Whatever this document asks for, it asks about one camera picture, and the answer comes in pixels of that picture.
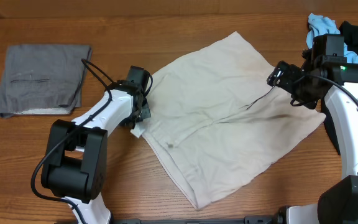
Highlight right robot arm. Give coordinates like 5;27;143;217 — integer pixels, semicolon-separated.
267;34;358;223

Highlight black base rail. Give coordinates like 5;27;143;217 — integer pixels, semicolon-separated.
109;216;284;224

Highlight folded grey shorts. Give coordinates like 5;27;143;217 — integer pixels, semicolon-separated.
0;44;93;118

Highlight beige cotton shorts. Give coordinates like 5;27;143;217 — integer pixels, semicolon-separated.
141;32;325;210

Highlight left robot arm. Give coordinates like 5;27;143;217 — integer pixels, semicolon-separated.
34;66;152;223

